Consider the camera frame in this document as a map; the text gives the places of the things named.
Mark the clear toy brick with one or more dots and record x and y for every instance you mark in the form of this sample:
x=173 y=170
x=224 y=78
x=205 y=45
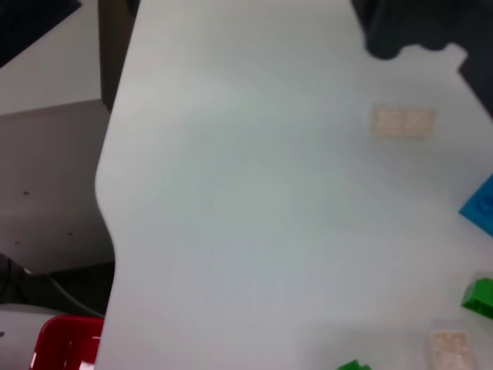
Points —
x=402 y=122

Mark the green toy brick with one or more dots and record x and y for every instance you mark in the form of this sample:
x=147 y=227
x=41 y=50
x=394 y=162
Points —
x=352 y=365
x=479 y=298

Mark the blue toy brick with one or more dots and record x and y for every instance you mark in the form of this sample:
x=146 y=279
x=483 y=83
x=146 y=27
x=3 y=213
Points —
x=479 y=210

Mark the white toy brick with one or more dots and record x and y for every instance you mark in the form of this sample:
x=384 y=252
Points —
x=450 y=347

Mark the red plastic box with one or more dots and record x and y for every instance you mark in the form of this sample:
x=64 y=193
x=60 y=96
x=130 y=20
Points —
x=65 y=343

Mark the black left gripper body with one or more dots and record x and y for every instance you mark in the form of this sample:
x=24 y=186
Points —
x=404 y=23

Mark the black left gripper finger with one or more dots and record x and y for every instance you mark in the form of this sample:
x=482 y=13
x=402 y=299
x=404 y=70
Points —
x=481 y=81

